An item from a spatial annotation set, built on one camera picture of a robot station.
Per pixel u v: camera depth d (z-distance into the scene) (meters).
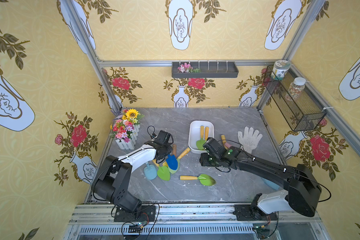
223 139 1.00
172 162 0.86
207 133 1.04
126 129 0.89
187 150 0.92
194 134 1.04
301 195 0.40
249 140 1.01
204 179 0.84
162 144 0.71
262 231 0.57
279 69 0.86
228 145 0.96
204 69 0.92
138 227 0.71
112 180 0.44
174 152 0.94
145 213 0.74
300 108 0.82
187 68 0.88
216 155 0.62
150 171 0.88
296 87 0.72
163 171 0.88
